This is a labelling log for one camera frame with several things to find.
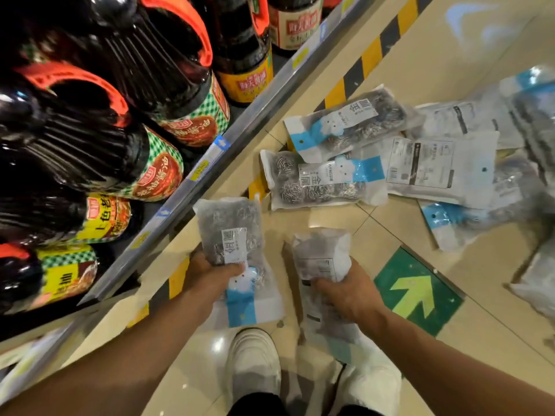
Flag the person's left hand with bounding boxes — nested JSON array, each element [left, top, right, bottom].
[[184, 250, 246, 319]]

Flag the person's right hand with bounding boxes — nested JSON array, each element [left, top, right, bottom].
[[311, 259, 387, 339]]

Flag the clear steel scourer bag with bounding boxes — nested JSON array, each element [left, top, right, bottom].
[[291, 227, 370, 365], [193, 196, 285, 330]]

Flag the person's left forearm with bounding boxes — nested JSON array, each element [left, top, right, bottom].
[[0, 279, 217, 416]]

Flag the person's right forearm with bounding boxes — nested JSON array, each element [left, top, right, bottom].
[[363, 308, 555, 416]]

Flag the green arrow floor sticker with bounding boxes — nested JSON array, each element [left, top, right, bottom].
[[373, 246, 464, 338]]

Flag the person's left white shoe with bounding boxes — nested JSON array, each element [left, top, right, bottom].
[[223, 328, 282, 413]]

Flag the person's white shoe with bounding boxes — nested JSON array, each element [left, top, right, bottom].
[[223, 328, 282, 413], [329, 337, 402, 416]]

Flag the person's right white shoe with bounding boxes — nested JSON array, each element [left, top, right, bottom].
[[329, 337, 402, 416]]

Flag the person's black trousers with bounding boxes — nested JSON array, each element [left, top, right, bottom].
[[227, 391, 383, 416]]

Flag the pile of scourer packets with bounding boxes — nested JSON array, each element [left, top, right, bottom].
[[259, 65, 555, 320]]

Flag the soy sauce jug yellow label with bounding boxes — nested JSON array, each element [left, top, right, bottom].
[[0, 186, 133, 248], [0, 242, 99, 316]]

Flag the soy sauce jug green-checked label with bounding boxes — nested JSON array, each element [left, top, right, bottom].
[[0, 62, 185, 203], [26, 0, 231, 148]]

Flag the dark sauce bottle orange label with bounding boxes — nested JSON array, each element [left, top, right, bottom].
[[191, 0, 275, 105]]

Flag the dark sauce bottle cream label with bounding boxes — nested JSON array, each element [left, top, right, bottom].
[[266, 0, 324, 53]]

